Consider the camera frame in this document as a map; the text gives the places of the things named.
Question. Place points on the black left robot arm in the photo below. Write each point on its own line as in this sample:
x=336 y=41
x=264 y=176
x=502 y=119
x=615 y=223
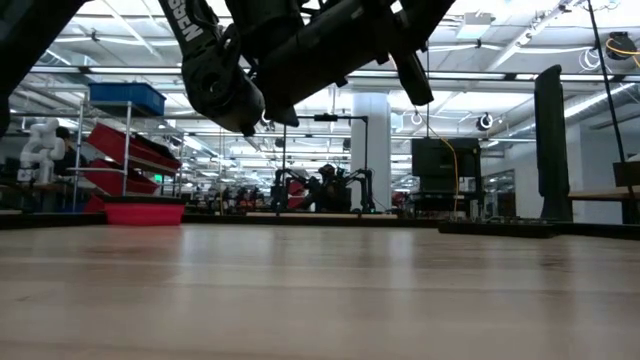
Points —
x=220 y=90

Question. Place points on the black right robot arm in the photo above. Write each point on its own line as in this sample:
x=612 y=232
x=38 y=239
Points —
x=325 y=50

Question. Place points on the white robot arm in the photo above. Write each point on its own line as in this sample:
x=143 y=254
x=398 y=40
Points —
x=40 y=150

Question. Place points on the person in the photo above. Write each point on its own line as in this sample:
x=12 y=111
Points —
x=70 y=155
x=332 y=192

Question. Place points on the white pillar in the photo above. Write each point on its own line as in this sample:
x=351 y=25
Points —
x=370 y=150

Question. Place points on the thin black vertical pole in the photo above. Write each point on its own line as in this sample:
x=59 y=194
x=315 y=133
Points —
x=427 y=122

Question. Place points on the black monitor cabinet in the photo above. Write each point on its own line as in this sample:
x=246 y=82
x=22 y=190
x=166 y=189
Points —
x=440 y=157

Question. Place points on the red plastic bin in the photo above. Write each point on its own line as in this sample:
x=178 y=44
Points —
x=145 y=212

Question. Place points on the metal shelf rack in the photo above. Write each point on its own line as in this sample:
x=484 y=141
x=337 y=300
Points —
x=127 y=150

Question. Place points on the red shelf bin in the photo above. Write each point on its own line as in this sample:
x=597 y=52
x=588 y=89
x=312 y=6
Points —
x=125 y=145
x=115 y=180

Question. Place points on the blue plastic crate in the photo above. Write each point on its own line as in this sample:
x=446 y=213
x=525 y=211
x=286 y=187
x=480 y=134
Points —
x=127 y=97

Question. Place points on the long light bar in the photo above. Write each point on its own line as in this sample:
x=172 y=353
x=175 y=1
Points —
x=125 y=70

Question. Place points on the tall black panel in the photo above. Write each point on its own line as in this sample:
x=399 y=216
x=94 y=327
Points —
x=550 y=150

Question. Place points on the wooden top bench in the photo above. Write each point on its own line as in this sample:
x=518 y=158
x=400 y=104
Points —
x=600 y=194

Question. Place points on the thin black slanted pole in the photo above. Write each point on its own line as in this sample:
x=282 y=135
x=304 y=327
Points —
x=605 y=75

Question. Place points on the black gantry frame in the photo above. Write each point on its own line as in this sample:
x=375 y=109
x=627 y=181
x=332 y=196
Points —
x=325 y=117

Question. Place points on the black aluminium table frame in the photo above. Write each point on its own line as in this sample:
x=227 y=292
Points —
x=50 y=220

